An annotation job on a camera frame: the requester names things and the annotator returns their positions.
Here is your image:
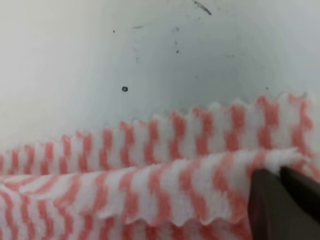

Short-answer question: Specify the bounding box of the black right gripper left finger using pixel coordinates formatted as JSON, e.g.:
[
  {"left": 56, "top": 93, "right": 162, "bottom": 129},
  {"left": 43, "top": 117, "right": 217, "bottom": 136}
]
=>
[{"left": 247, "top": 169, "right": 320, "bottom": 240}]

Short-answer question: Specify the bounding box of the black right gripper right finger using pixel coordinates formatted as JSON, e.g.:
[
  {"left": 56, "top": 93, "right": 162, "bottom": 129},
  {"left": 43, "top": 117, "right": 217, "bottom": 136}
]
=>
[{"left": 280, "top": 167, "right": 320, "bottom": 217}]

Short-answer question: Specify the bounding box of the pink white striped towel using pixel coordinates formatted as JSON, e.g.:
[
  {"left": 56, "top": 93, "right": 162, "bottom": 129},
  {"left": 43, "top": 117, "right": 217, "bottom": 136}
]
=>
[{"left": 0, "top": 94, "right": 320, "bottom": 240}]

